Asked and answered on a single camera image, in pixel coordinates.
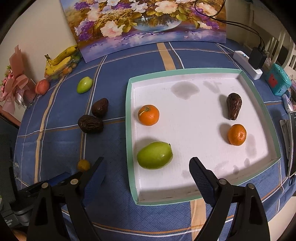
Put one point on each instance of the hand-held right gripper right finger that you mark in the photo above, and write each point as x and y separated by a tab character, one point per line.
201	180

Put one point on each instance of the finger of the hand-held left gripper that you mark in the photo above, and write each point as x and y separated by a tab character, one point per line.
60	179

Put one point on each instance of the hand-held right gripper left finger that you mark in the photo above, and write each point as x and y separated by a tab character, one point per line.
93	183

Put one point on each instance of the small yellowish round fruit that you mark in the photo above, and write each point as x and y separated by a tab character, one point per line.
83	165

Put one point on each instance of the white tray with teal rim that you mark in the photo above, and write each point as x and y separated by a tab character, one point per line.
196	139

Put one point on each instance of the large green mango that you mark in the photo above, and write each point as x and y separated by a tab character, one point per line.
154	155

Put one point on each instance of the large dark wrinkled avocado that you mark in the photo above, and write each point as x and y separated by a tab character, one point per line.
90	124

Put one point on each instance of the small dark wrinkled avocado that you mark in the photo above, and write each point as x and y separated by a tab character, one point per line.
100	107

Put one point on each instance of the slim dark wrinkled avocado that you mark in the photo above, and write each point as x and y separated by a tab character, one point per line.
233	105

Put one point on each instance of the orange with green stem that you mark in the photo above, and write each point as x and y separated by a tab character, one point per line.
148	115

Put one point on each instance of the small green mango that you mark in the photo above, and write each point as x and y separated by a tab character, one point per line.
84	85

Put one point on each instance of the blue plaid tablecloth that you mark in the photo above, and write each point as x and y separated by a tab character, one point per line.
69	143

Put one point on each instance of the reddish brown board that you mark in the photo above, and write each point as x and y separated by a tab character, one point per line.
9	118

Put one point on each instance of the red apple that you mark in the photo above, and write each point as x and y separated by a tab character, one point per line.
42	87

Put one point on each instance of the white phone stand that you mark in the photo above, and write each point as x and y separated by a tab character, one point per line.
284	134

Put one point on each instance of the smartphone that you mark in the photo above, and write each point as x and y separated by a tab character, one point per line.
292	143

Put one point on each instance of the pink wrapped flower bouquet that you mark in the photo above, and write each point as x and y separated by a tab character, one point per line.
13	85

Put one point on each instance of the clear plastic fruit container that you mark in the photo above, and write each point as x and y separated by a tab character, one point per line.
69	66

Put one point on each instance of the yellow banana bunch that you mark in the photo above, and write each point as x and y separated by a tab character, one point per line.
57	62

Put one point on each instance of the teal toy device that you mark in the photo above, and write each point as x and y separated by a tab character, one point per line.
277	80

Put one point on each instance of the white power strip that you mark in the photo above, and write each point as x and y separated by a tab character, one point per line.
240	59

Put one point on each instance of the black charger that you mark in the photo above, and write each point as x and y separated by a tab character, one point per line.
257	58

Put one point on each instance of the white lattice chair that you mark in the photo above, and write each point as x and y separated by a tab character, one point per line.
283	48

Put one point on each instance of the flower painting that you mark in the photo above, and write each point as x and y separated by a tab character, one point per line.
143	25

